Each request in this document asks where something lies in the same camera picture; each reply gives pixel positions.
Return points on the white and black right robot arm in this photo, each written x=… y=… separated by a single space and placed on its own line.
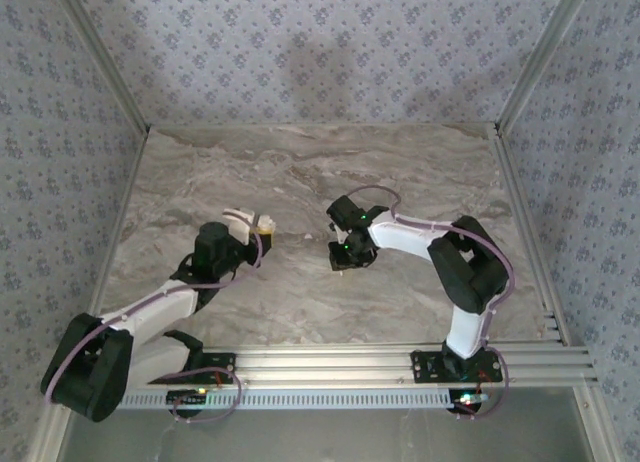
x=405 y=234

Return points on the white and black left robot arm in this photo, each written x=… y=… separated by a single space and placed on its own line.
x=160 y=302

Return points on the small controller board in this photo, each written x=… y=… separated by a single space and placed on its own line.
x=187 y=398
x=467 y=399

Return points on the aluminium table side rail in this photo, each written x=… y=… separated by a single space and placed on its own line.
x=126 y=197
x=525 y=222

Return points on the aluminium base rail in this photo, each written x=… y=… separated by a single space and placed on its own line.
x=325 y=367

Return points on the aluminium corner post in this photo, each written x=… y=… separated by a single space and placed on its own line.
x=107 y=62
x=542 y=57

